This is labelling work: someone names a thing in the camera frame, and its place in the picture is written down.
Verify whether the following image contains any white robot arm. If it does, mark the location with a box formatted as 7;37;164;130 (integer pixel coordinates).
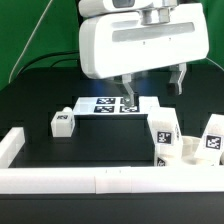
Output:
78;0;209;107

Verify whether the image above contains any white round stool seat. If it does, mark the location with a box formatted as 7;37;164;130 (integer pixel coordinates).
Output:
154;136;220;167

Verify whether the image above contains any black cable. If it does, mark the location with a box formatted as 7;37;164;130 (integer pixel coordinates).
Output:
15;49;84;78

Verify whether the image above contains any white cable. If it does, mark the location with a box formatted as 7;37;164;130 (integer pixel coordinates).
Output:
7;0;54;84

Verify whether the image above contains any white U-shaped fence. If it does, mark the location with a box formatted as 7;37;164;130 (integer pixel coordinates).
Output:
0;127;224;194

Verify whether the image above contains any white marker tag board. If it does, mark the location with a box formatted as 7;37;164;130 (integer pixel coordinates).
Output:
73;96;160;115

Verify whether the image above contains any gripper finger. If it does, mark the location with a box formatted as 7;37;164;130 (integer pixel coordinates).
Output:
121;74;137;107
167;63;187;96

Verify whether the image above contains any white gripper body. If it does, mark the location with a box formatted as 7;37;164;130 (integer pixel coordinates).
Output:
78;3;209;79

